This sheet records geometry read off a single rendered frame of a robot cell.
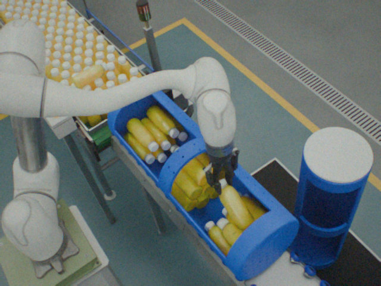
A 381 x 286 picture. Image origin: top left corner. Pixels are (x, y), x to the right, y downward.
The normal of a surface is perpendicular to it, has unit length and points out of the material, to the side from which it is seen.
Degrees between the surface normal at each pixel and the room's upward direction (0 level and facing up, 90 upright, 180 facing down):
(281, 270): 0
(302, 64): 0
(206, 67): 16
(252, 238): 21
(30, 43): 51
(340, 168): 0
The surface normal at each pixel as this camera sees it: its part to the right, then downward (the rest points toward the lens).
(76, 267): -0.20, -0.61
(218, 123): 0.06, 0.67
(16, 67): 0.40, -0.52
